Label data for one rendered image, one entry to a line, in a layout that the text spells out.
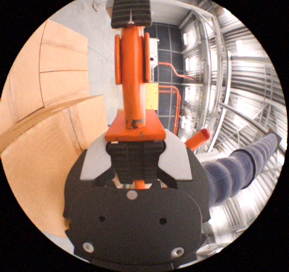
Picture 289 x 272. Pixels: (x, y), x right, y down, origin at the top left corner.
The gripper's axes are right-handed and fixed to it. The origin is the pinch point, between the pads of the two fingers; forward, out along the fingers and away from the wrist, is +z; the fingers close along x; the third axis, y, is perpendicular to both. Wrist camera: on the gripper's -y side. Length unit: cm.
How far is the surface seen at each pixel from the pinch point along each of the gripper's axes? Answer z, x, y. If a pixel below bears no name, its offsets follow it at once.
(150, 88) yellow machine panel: 731, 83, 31
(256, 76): 188, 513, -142
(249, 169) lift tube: -5, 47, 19
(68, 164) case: -2.7, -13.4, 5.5
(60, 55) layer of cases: 40, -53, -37
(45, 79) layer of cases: 26, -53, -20
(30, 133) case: -6.4, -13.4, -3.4
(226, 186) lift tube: -5.6, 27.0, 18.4
